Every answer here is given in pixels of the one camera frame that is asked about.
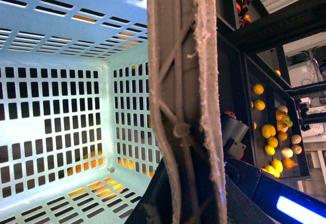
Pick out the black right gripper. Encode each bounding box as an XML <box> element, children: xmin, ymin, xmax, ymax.
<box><xmin>221</xmin><ymin>113</ymin><xmax>249</xmax><ymax>159</ymax></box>

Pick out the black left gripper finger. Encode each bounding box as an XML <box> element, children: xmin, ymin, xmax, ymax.
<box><xmin>125</xmin><ymin>160</ymin><xmax>173</xmax><ymax>224</ymax></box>

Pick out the light blue plastic basket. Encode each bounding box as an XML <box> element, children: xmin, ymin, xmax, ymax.
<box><xmin>1</xmin><ymin>0</ymin><xmax>161</xmax><ymax>223</ymax></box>

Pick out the brown basket handle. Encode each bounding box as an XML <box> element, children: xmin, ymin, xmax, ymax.
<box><xmin>147</xmin><ymin>0</ymin><xmax>228</xmax><ymax>223</ymax></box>

